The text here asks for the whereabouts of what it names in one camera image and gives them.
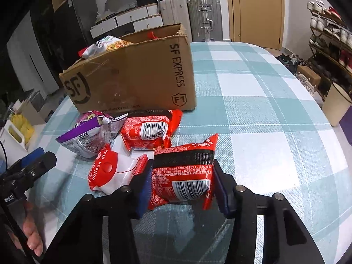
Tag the beige suitcase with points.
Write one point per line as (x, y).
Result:
(174, 13)

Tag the red snack packet white label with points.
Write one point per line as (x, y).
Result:
(148, 132)

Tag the group of shoes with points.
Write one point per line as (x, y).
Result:
(335, 30)

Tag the pale plastic bag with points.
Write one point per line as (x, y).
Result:
(106, 16)

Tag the purple snack packet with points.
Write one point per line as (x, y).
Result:
(82, 139)

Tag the yellow plastic item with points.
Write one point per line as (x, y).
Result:
(22, 126)

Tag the person's left hand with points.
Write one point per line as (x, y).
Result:
(33, 233)

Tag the white drawer dresser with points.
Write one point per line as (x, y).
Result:
(129, 19)

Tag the small cardboard carton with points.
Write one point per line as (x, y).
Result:
(308, 75)

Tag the purple bag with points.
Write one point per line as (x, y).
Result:
(347, 128)

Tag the black wardrobe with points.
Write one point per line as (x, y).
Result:
(68, 38)

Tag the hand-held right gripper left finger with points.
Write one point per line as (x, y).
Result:
(143, 189)

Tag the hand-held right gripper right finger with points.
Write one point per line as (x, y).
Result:
(223, 192)

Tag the metal shoe rack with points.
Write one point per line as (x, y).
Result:
(316, 46)

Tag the brown cardboard box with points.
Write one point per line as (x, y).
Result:
(132, 74)

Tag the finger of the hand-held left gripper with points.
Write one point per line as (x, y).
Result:
(41, 163)
(32, 155)

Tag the teal checked tablecloth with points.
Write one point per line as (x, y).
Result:
(261, 115)

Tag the red foil packet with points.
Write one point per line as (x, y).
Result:
(151, 35)

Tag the red and white packet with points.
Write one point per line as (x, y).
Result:
(110, 176)

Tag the red white yellow snack bag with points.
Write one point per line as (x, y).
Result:
(110, 44)

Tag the cream trash bin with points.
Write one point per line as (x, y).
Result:
(337, 107)

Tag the wooden door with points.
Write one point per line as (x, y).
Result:
(255, 13)

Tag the black bag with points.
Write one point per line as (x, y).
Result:
(147, 0)

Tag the red snack packet black band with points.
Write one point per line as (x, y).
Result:
(181, 176)

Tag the pile of dark shoes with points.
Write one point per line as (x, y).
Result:
(288, 60)

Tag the silver suitcase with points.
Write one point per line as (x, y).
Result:
(205, 19)

